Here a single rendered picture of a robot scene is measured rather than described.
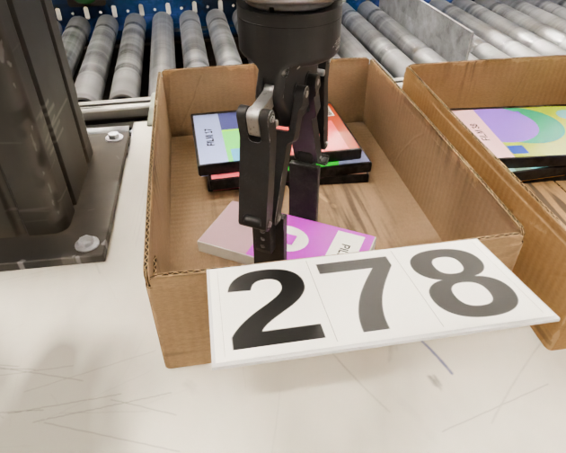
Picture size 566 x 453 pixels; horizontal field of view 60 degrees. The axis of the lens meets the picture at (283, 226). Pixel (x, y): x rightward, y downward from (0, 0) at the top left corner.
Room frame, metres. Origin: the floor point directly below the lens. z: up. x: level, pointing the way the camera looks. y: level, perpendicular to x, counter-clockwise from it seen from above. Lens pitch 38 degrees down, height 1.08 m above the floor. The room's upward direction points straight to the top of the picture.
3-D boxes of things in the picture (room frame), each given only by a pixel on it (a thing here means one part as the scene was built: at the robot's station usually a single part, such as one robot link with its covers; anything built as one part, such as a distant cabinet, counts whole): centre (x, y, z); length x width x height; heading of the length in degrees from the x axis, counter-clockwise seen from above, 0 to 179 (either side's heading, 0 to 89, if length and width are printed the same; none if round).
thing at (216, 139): (0.55, 0.01, 0.79); 0.19 x 0.14 x 0.02; 102
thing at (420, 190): (0.45, -0.01, 0.80); 0.38 x 0.28 x 0.10; 10
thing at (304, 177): (0.41, -0.02, 0.80); 0.03 x 0.01 x 0.07; 67
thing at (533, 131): (0.55, -0.32, 0.79); 0.19 x 0.14 x 0.02; 95
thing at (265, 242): (0.32, 0.02, 0.82); 0.03 x 0.01 x 0.05; 157
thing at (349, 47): (1.09, -0.13, 0.72); 0.52 x 0.05 x 0.05; 11
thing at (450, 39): (1.12, -0.29, 0.76); 0.46 x 0.01 x 0.09; 11
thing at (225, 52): (1.04, 0.12, 0.72); 0.52 x 0.05 x 0.05; 11
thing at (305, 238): (0.37, 0.00, 0.76); 0.16 x 0.07 x 0.02; 67
